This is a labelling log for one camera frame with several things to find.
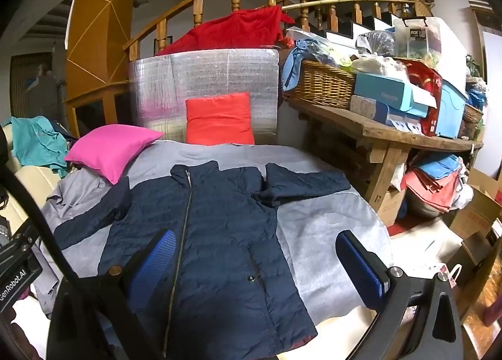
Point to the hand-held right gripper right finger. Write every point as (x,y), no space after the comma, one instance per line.
(361,266)

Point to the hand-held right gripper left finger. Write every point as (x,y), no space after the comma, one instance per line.
(155,262)

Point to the navy puffer jacket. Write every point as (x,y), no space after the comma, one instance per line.
(219,234)

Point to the grey bed sheet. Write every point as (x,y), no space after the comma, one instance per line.
(325,226)

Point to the small cardboard box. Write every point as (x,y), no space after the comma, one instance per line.
(390,203)

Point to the cream leather sofa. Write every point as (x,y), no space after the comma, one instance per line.
(35,183)

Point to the pile of red blue cloths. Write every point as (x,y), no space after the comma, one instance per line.
(431,183)

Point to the pink pillow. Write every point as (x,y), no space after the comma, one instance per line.
(113,148)

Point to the large cardboard box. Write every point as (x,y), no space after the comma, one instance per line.
(474,211)

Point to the teal shirt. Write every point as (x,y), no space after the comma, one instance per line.
(35,140)

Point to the wooden table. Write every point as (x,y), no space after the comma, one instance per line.
(353,120)

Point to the red-orange pillow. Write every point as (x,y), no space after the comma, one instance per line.
(219,118)

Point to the white patterned box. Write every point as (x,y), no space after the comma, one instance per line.
(368,107)

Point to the light blue shoe box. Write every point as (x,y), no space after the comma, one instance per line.
(380,89)

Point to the blue plastic storage bin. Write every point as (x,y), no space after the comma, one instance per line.
(451,113)

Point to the large wicker basket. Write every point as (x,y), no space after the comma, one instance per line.
(317,85)

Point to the small wicker basket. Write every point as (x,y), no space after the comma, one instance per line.
(472,113)

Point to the silver foil insulation board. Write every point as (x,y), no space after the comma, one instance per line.
(204,73)

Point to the red bag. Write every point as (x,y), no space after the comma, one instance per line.
(427,77)

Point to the white plastic bag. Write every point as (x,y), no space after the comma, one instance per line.
(376,63)

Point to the light blue cloth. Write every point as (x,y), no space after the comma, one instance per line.
(292,65)

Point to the grey plastic bag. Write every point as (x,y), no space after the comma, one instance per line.
(376,42)

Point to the yellow wooden cabinet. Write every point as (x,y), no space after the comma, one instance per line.
(98,30)

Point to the clear plastic storage box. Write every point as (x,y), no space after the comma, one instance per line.
(439,36)

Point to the red cloth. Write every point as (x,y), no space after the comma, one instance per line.
(231,30)

